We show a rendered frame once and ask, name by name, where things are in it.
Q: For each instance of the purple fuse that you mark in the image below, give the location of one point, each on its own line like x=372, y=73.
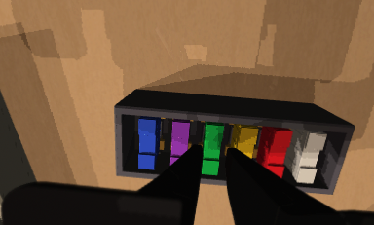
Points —
x=180, y=138

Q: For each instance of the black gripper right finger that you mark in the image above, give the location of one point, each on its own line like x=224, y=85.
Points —
x=257, y=196

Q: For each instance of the yellow fuse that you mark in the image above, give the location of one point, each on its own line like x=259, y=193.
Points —
x=244, y=138

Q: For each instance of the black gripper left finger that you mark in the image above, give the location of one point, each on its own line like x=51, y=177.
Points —
x=169, y=199

